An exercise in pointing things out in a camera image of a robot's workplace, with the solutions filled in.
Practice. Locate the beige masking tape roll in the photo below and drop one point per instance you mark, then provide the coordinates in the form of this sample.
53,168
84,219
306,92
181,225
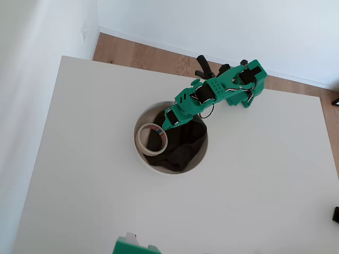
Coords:
144,150

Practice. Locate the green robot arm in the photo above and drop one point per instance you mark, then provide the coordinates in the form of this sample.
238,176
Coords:
225,87

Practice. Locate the black cloth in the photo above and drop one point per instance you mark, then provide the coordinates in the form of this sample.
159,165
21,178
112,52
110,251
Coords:
185,148

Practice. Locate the white round bowl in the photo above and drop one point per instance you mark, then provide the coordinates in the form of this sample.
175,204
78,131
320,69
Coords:
140,121

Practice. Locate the black table clamp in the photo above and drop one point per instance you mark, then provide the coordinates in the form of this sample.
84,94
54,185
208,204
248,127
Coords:
205,67

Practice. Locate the small black box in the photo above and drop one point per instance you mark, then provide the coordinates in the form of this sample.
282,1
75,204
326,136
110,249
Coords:
335,214

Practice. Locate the white wall socket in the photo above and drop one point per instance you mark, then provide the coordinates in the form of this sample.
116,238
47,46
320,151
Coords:
84,32

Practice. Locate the green printed camera mount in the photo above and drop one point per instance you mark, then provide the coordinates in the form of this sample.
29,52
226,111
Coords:
129,246

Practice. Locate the black frame corner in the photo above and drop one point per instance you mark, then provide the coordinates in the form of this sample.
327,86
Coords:
336,102

